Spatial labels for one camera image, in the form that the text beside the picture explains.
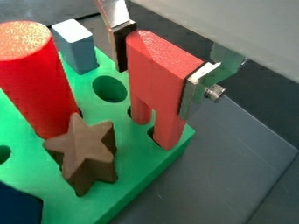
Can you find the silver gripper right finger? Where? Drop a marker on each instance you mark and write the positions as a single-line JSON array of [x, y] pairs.
[[201, 82]]

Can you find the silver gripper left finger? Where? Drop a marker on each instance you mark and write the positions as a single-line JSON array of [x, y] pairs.
[[120, 25]]

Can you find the salmon two-legged square-circle block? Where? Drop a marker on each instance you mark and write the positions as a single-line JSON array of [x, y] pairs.
[[157, 67]]

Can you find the green shape-sorter board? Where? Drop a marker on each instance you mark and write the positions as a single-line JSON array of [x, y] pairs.
[[29, 171]]

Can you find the light blue rectangular block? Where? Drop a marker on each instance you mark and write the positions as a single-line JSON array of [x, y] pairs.
[[74, 42]]

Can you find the red cylinder block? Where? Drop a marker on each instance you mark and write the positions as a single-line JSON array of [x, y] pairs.
[[32, 78]]

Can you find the brown star block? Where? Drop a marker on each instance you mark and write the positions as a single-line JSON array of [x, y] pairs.
[[84, 153]]

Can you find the dark blue octagonal prism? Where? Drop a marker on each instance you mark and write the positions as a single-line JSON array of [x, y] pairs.
[[20, 208]]

